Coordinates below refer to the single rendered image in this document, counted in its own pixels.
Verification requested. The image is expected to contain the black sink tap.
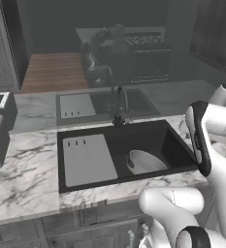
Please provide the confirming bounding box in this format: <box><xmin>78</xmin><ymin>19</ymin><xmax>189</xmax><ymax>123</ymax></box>
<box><xmin>112</xmin><ymin>84</ymin><xmax>130</xmax><ymax>129</ymax></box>

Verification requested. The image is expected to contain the black kitchen sink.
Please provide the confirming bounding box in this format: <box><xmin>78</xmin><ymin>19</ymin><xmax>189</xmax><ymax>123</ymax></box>
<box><xmin>56</xmin><ymin>118</ymin><xmax>200</xmax><ymax>195</ymax></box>

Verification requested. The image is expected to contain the white sink drainer board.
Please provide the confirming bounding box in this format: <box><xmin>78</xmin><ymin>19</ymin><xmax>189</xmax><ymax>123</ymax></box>
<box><xmin>62</xmin><ymin>133</ymin><xmax>119</xmax><ymax>189</ymax></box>

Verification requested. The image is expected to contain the white round pot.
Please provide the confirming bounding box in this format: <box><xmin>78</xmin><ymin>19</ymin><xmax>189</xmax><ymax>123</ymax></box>
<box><xmin>126</xmin><ymin>148</ymin><xmax>169</xmax><ymax>176</ymax></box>

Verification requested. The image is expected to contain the grey drawer front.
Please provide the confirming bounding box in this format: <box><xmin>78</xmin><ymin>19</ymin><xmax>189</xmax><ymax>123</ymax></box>
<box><xmin>41</xmin><ymin>204</ymin><xmax>151</xmax><ymax>229</ymax></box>

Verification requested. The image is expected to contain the grey cupboard door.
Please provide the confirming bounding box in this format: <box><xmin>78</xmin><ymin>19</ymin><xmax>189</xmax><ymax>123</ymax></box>
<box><xmin>48</xmin><ymin>218</ymin><xmax>153</xmax><ymax>248</ymax></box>

